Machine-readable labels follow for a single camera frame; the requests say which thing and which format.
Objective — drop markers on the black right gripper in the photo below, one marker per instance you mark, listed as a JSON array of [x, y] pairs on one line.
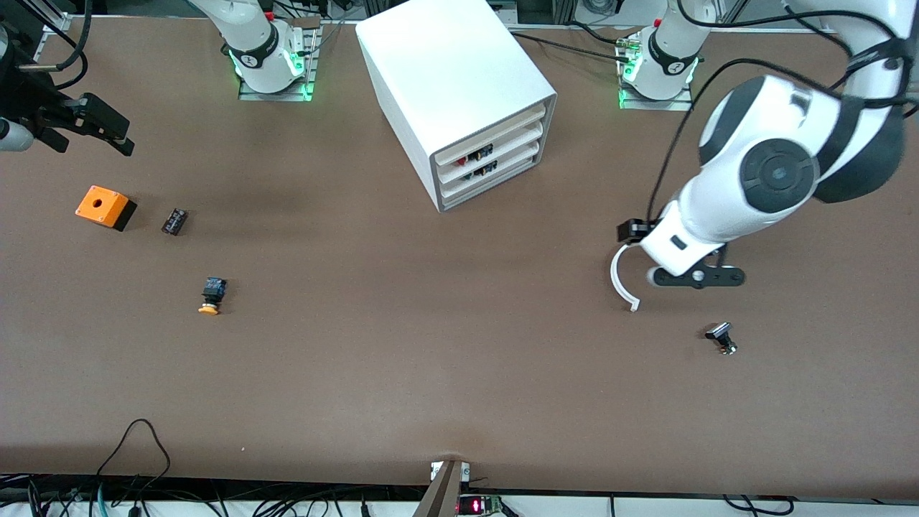
[[29, 100]]

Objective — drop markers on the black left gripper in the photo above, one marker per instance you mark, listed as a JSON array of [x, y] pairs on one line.
[[632, 230]]

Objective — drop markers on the yellow mushroom push button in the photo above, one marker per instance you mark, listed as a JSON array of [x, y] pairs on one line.
[[213, 291]]

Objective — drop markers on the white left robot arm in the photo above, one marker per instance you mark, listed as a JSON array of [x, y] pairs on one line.
[[779, 172]]

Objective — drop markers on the orange button box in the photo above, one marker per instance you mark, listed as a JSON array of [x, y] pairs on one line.
[[100, 203]]

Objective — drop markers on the black headed push button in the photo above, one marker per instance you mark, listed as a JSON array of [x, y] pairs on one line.
[[720, 332]]

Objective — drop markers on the white drawer cabinet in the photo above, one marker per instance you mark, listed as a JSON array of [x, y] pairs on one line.
[[445, 64]]

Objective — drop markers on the small black contact block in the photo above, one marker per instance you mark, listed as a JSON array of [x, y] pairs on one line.
[[174, 221]]

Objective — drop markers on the aluminium table corner profile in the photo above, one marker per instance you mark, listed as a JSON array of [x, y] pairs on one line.
[[59, 21]]

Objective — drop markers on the red display circuit board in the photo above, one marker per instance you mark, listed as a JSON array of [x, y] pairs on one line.
[[477, 506]]

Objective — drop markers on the white curved plastic bracket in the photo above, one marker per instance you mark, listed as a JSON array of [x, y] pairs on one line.
[[614, 283]]

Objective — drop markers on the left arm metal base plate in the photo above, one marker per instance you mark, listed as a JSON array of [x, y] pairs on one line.
[[678, 105]]

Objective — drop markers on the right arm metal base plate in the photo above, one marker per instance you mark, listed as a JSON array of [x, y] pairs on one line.
[[248, 95]]

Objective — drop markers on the grey camera mount bar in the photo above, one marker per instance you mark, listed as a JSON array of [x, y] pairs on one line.
[[445, 495]]

